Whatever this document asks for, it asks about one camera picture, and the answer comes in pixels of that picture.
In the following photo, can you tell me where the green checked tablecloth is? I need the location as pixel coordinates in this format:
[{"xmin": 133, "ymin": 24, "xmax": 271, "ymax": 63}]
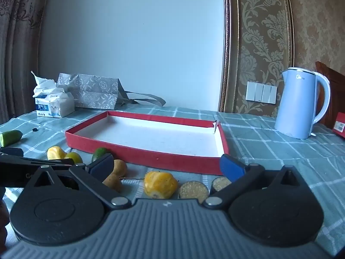
[{"xmin": 0, "ymin": 106, "xmax": 345, "ymax": 257}]

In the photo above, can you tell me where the yellow bell pepper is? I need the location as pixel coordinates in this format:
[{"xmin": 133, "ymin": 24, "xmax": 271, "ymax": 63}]
[
  {"xmin": 47, "ymin": 146, "xmax": 67, "ymax": 160},
  {"xmin": 144, "ymin": 171, "xmax": 179, "ymax": 199}
]

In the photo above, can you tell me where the green lime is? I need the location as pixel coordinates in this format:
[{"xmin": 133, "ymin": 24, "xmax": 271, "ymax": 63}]
[{"xmin": 92, "ymin": 147, "xmax": 111, "ymax": 163}]

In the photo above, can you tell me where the white wall switch panel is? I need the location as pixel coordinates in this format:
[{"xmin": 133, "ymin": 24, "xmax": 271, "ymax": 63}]
[{"xmin": 245, "ymin": 81, "xmax": 277, "ymax": 104}]

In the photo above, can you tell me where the white tissue pack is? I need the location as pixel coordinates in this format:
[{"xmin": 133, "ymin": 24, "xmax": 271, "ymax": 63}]
[{"xmin": 30, "ymin": 71, "xmax": 75, "ymax": 118}]

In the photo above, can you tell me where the red shallow cardboard tray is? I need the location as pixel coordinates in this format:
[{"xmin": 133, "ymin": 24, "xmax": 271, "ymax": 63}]
[{"xmin": 65, "ymin": 110, "xmax": 229, "ymax": 175}]

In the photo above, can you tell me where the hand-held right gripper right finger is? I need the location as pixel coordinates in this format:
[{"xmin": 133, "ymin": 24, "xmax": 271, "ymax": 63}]
[{"xmin": 203, "ymin": 154, "xmax": 310, "ymax": 209}]

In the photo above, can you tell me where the cut eggplant piece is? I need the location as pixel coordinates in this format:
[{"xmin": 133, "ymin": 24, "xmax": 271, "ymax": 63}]
[
  {"xmin": 178, "ymin": 181, "xmax": 209, "ymax": 204},
  {"xmin": 211, "ymin": 177, "xmax": 232, "ymax": 195}
]

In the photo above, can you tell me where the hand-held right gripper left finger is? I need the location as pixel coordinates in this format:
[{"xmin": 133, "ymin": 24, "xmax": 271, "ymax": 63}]
[{"xmin": 24, "ymin": 153, "xmax": 132, "ymax": 210}]

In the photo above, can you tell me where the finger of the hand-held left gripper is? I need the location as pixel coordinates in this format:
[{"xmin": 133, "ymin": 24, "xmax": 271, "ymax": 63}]
[
  {"xmin": 0, "ymin": 147, "xmax": 24, "ymax": 157},
  {"xmin": 0, "ymin": 156, "xmax": 75, "ymax": 168}
]

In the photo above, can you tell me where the small red box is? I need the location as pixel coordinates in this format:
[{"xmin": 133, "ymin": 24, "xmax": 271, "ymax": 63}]
[{"xmin": 332, "ymin": 112, "xmax": 345, "ymax": 141}]

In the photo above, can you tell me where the brown wooden furniture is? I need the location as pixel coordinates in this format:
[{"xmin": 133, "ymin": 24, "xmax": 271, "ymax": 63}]
[{"xmin": 315, "ymin": 61, "xmax": 345, "ymax": 130}]

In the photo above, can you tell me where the yellow lemon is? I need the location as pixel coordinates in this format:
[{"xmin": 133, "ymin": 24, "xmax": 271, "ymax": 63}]
[{"xmin": 64, "ymin": 152, "xmax": 83, "ymax": 164}]

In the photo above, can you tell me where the brown patterned curtain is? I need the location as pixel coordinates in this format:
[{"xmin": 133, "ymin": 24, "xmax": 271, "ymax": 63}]
[{"xmin": 0, "ymin": 0, "xmax": 53, "ymax": 125}]

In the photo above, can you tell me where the silver patterned gift bag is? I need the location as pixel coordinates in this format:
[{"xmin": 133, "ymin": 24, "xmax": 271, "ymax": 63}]
[{"xmin": 57, "ymin": 73, "xmax": 166, "ymax": 110}]

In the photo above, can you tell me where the gold wall moulding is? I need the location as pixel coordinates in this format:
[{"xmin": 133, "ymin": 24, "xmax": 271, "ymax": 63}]
[{"xmin": 220, "ymin": 0, "xmax": 295, "ymax": 112}]

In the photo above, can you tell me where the light blue electric kettle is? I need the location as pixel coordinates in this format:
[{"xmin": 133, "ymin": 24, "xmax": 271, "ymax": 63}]
[{"xmin": 274, "ymin": 67, "xmax": 331, "ymax": 140}]

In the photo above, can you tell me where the green cucumber piece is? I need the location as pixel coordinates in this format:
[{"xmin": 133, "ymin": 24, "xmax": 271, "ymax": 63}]
[{"xmin": 0, "ymin": 130, "xmax": 24, "ymax": 147}]

